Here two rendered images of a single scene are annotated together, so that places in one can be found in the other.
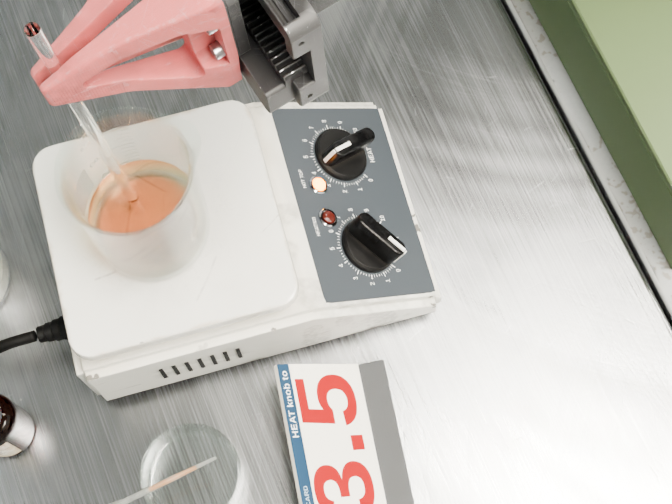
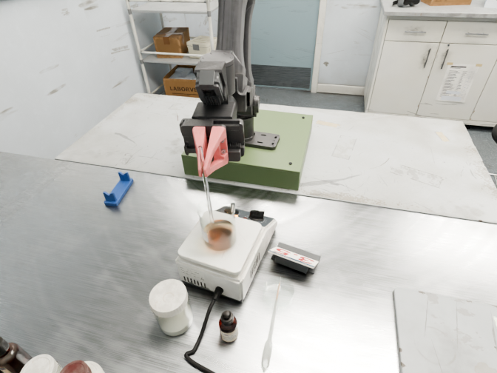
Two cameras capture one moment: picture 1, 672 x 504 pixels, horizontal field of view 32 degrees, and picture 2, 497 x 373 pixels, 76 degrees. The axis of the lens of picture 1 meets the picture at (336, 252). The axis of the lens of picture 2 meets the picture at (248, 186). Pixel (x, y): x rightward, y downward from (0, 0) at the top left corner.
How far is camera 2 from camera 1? 0.40 m
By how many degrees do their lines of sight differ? 42
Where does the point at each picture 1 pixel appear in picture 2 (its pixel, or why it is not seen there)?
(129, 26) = (211, 144)
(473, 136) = (243, 202)
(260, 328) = (259, 241)
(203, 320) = (251, 243)
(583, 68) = (248, 175)
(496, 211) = (262, 207)
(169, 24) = (219, 137)
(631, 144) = (271, 175)
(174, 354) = (251, 260)
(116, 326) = (237, 260)
